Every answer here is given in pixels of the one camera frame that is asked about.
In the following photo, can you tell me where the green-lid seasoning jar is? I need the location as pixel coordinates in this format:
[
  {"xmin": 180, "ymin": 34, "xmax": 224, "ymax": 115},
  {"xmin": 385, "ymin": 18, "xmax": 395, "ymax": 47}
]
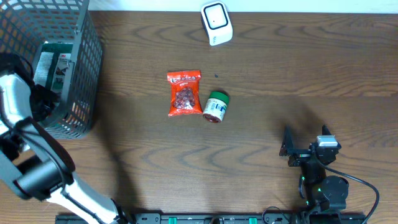
[{"xmin": 203, "ymin": 91, "xmax": 229, "ymax": 123}]

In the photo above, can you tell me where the red snack bag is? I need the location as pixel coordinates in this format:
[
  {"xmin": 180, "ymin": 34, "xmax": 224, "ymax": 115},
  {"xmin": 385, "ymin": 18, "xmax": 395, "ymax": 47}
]
[{"xmin": 167, "ymin": 70, "xmax": 203, "ymax": 117}]

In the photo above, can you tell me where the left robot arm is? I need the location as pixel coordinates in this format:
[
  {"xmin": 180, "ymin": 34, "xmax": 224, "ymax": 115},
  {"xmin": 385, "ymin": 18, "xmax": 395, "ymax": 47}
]
[{"xmin": 1, "ymin": 53, "xmax": 135, "ymax": 223}]

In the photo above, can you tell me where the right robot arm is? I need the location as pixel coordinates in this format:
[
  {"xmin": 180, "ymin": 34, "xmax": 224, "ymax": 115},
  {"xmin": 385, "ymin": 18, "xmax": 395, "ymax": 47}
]
[{"xmin": 279, "ymin": 126, "xmax": 349, "ymax": 223}]

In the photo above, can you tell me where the white barcode scanner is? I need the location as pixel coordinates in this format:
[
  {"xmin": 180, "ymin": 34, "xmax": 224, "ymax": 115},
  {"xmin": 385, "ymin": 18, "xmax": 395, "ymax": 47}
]
[{"xmin": 201, "ymin": 1, "xmax": 233, "ymax": 46}]

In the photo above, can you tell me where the green 3M product package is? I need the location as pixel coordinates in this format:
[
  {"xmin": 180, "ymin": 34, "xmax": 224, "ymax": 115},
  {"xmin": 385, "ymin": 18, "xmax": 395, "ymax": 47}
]
[{"xmin": 34, "ymin": 42, "xmax": 73, "ymax": 96}]

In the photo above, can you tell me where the grey plastic mesh basket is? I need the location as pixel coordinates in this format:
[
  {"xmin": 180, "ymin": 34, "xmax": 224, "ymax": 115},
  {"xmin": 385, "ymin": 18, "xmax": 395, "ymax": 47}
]
[{"xmin": 1, "ymin": 0, "xmax": 103, "ymax": 139}]

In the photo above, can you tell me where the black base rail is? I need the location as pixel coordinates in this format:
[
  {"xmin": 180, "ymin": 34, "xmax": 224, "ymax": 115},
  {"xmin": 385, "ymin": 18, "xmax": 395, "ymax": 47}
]
[{"xmin": 55, "ymin": 212, "xmax": 368, "ymax": 224}]

